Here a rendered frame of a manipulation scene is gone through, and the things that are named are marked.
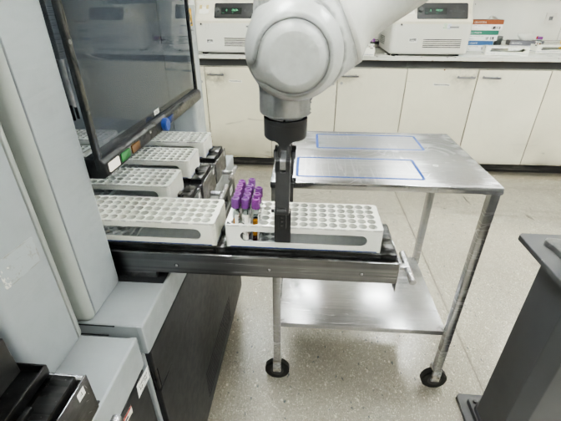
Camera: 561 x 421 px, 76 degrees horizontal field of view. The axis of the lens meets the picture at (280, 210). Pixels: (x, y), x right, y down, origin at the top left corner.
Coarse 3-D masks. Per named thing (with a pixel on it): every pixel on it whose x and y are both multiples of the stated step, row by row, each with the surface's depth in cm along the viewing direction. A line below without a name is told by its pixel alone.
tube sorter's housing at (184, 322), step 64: (0, 0) 42; (0, 64) 43; (64, 64) 100; (64, 128) 54; (192, 128) 120; (64, 192) 55; (64, 256) 57; (128, 320) 64; (192, 320) 92; (192, 384) 94
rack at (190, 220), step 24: (120, 216) 71; (144, 216) 71; (168, 216) 70; (192, 216) 70; (216, 216) 70; (120, 240) 72; (144, 240) 71; (168, 240) 71; (192, 240) 70; (216, 240) 71
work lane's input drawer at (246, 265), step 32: (384, 224) 77; (128, 256) 71; (160, 256) 71; (192, 256) 70; (224, 256) 70; (256, 256) 69; (288, 256) 69; (320, 256) 69; (352, 256) 68; (384, 256) 68
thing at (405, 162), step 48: (336, 144) 121; (384, 144) 121; (432, 144) 121; (432, 192) 94; (480, 192) 93; (480, 240) 100; (288, 288) 138; (336, 288) 138; (384, 288) 138; (432, 384) 132
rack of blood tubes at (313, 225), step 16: (272, 208) 73; (304, 208) 74; (320, 208) 73; (336, 208) 73; (352, 208) 73; (368, 208) 74; (240, 224) 68; (272, 224) 69; (304, 224) 69; (320, 224) 69; (336, 224) 68; (352, 224) 68; (368, 224) 68; (240, 240) 69; (272, 240) 73; (304, 240) 74; (320, 240) 74; (336, 240) 74; (352, 240) 74; (368, 240) 67
